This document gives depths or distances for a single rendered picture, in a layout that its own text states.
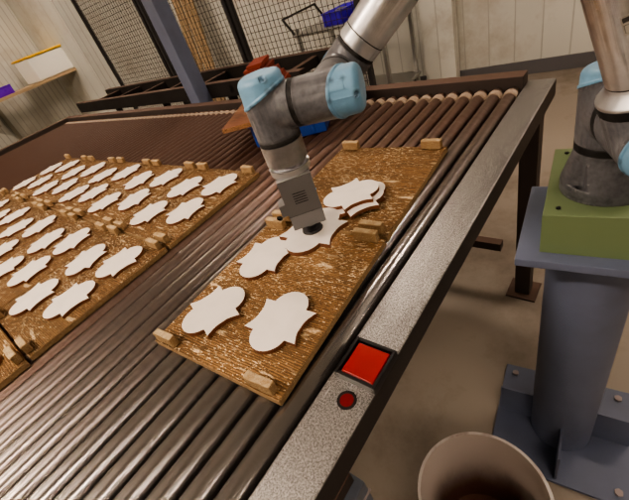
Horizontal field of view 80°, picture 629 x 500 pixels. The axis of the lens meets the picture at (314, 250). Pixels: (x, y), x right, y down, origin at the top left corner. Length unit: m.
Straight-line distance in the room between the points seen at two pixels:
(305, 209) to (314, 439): 0.38
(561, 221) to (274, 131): 0.54
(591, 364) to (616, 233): 0.44
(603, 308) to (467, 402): 0.78
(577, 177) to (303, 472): 0.69
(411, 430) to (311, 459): 1.03
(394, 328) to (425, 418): 0.96
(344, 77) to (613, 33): 0.32
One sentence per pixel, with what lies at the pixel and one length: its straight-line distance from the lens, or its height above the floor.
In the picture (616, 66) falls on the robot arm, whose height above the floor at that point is 1.24.
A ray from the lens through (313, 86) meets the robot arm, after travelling 0.61.
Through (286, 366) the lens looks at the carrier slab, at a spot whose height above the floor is 0.94.
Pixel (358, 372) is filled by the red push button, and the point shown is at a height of 0.93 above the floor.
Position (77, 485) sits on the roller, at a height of 0.92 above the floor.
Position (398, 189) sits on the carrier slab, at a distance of 1.00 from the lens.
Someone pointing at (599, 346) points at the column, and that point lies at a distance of 1.13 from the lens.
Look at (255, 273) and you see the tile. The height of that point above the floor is 0.95.
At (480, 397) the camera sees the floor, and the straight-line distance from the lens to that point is 1.67.
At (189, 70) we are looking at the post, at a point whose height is 1.14.
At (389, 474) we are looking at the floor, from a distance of 1.56.
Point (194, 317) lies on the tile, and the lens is 0.85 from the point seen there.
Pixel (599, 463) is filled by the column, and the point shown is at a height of 0.01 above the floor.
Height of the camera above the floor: 1.45
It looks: 36 degrees down
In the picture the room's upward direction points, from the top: 21 degrees counter-clockwise
